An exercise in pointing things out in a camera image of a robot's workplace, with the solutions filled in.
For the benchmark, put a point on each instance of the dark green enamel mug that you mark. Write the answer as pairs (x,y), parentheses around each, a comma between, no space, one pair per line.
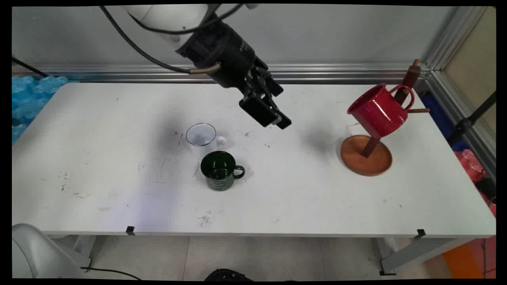
(220,174)

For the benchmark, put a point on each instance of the black tape piece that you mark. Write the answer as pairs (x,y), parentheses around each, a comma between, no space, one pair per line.
(421,233)
(130,230)

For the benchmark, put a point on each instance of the aluminium corner frame post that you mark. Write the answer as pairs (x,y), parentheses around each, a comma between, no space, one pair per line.
(447,43)

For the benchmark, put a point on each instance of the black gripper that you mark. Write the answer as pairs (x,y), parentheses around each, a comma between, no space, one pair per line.
(225,51)

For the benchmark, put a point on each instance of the blue bubble wrap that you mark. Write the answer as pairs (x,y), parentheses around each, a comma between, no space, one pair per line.
(27,101)

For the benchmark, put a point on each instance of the red plastic bag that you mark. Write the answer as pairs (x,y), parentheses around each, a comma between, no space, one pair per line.
(473,166)

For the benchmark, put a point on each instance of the blue plastic sheet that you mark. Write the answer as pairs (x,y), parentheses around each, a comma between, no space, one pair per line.
(439,114)

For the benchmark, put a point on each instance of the red enamel mug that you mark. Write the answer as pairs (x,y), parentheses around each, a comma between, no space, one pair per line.
(380,113)

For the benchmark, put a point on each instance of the horizontal aluminium rail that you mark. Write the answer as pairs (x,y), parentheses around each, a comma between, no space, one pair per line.
(119,73)

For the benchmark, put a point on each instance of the beige wall panel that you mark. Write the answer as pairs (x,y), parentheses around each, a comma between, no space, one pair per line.
(473,59)

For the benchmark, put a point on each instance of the wooden mug stand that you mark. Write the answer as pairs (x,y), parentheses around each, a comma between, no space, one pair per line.
(366,160)

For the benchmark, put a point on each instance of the grey table leg with foot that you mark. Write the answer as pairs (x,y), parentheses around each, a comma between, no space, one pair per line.
(412,253)

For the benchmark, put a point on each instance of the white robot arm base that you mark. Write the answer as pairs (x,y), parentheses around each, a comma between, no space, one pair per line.
(35,253)

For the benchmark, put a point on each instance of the white enamel mug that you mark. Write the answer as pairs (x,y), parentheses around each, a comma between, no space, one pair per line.
(202,136)

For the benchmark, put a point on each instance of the black object on floor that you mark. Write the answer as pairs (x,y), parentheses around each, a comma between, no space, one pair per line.
(227,275)

